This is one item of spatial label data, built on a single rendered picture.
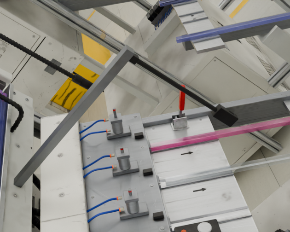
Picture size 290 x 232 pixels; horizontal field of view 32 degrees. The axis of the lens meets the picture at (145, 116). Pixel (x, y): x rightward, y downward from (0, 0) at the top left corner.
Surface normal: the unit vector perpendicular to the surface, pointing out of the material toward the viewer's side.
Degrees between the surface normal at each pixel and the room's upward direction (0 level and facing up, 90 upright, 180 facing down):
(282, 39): 90
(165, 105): 90
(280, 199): 0
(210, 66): 90
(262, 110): 90
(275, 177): 0
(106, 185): 45
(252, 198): 0
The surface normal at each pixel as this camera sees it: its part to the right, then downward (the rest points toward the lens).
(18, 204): 0.63, -0.68
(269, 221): -0.76, -0.43
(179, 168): -0.11, -0.78
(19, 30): 0.16, 0.59
